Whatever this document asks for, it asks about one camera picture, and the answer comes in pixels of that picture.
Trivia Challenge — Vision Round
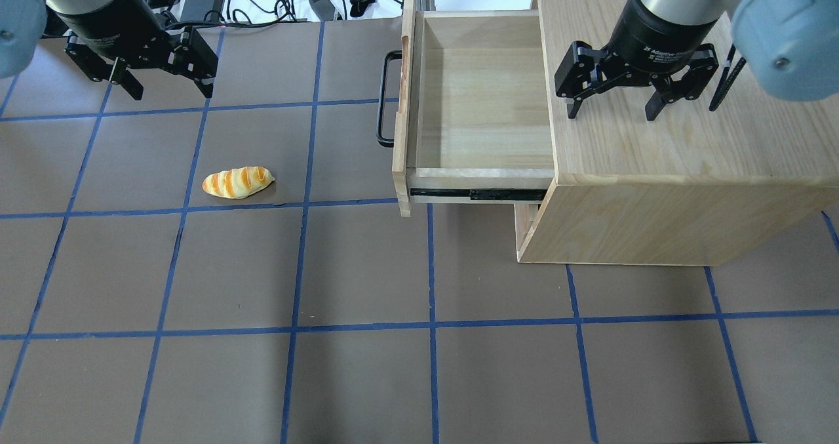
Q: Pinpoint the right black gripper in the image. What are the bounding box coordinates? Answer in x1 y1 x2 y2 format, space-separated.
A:
554 0 719 121

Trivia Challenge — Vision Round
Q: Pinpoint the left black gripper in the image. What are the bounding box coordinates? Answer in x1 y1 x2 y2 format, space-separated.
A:
65 11 218 101

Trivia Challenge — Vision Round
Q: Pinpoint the wooden drawer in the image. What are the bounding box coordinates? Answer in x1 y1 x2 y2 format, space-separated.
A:
390 0 555 217

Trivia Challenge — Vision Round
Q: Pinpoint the black drawer handle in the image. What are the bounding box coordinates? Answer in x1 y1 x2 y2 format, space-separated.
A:
376 50 403 148

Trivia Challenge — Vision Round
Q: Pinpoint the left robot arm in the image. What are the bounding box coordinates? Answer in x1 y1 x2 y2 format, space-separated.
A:
1 0 218 100

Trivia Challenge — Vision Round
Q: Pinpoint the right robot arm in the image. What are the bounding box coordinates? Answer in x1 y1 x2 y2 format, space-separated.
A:
554 0 838 121

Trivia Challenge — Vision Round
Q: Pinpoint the wooden drawer cabinet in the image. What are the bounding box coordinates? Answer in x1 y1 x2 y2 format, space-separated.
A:
515 0 838 266

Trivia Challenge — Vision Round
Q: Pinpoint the toy bread loaf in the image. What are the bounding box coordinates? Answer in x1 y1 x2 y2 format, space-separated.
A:
201 166 275 199

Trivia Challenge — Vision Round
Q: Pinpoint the black braided cable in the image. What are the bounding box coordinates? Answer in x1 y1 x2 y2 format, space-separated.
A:
709 44 748 112

